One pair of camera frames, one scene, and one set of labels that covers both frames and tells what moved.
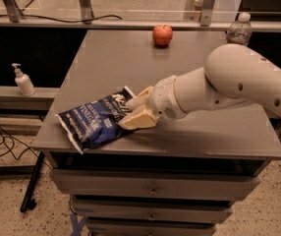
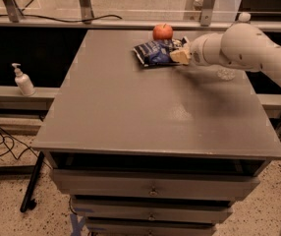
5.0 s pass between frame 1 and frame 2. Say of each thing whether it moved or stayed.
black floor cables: stayed
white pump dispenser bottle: stayed
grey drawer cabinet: stayed
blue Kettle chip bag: moved
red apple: stayed
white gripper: moved
